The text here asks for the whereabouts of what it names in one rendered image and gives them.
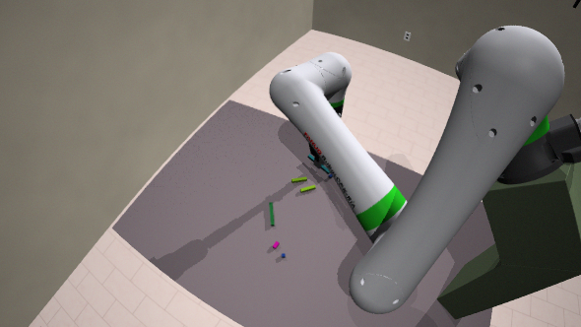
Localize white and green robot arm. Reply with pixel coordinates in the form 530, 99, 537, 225
269, 26, 581, 314

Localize turquoise rod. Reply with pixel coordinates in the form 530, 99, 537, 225
308, 155, 330, 174

